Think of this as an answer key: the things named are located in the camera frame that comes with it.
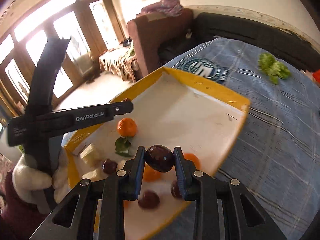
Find dark red plum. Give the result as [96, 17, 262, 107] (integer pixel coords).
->
[144, 145, 175, 173]
[138, 190, 160, 210]
[102, 159, 118, 175]

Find white gloved left hand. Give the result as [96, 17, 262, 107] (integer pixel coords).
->
[12, 148, 69, 215]

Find pale apple chunk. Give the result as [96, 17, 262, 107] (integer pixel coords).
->
[80, 144, 101, 167]

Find blue plaid tablecloth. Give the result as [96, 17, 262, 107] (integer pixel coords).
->
[167, 37, 319, 239]

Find small red fruit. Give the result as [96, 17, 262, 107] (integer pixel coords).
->
[171, 180, 182, 199]

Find orange mandarin with leaves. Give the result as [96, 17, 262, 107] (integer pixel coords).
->
[117, 118, 137, 137]

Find patterned blanket seat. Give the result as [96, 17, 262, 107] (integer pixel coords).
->
[98, 44, 139, 83]

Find yellow rimmed white tray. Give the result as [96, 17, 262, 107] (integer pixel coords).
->
[65, 67, 250, 239]

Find brown armchair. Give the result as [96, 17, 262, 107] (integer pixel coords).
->
[126, 9, 194, 80]

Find green lettuce bunch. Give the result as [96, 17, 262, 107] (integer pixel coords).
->
[258, 53, 291, 85]

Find red plastic bag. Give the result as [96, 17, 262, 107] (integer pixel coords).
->
[312, 70, 320, 85]

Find purple cloth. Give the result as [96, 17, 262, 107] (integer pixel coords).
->
[137, 0, 183, 17]

